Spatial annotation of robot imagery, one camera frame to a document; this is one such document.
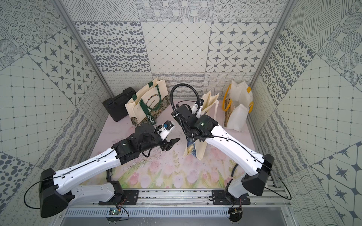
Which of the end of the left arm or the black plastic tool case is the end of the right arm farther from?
the black plastic tool case

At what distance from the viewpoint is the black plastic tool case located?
0.95 meters

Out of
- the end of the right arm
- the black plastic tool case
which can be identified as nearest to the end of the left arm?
the end of the right arm
